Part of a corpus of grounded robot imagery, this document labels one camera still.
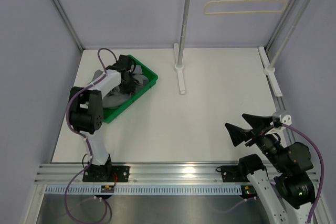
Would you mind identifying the cream hanger with metal hook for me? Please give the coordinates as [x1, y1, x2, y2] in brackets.
[203, 0, 288, 16]

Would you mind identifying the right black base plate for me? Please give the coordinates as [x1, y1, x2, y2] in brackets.
[216, 164, 249, 183]

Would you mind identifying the grey button-up shirt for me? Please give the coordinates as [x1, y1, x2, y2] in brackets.
[98, 65, 149, 109]

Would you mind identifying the white slotted cable duct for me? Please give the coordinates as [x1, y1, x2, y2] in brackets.
[45, 185, 243, 196]

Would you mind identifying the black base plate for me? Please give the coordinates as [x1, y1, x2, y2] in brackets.
[82, 164, 130, 183]
[216, 164, 249, 183]

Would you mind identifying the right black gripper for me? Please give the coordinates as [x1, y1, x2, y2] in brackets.
[225, 112, 288, 172]

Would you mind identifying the aluminium frame post right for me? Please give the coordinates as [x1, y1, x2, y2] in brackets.
[265, 0, 300, 53]

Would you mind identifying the metal clothes rack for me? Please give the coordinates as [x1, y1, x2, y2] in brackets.
[173, 0, 311, 98]

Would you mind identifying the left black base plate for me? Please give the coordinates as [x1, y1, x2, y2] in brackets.
[82, 164, 130, 183]

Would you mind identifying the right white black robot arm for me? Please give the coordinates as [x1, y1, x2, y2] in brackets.
[225, 111, 316, 223]

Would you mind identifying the aluminium mounting rail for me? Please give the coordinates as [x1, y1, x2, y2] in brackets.
[34, 162, 316, 184]

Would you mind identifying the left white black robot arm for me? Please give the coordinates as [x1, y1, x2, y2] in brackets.
[66, 55, 136, 182]

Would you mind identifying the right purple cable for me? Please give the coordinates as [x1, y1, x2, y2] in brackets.
[209, 123, 325, 222]

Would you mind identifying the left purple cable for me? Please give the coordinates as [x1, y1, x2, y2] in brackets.
[64, 48, 119, 221]

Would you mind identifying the aluminium frame post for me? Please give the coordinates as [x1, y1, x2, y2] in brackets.
[265, 0, 300, 53]
[51, 0, 85, 53]

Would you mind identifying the green plastic tray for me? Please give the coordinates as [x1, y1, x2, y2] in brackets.
[103, 55, 158, 123]

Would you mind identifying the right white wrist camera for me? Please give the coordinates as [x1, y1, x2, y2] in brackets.
[272, 110, 292, 130]

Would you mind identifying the aluminium frame post left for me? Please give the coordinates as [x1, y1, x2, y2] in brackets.
[51, 0, 85, 53]

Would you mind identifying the purple cable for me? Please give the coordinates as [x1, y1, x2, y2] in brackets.
[64, 48, 119, 221]
[209, 123, 325, 222]

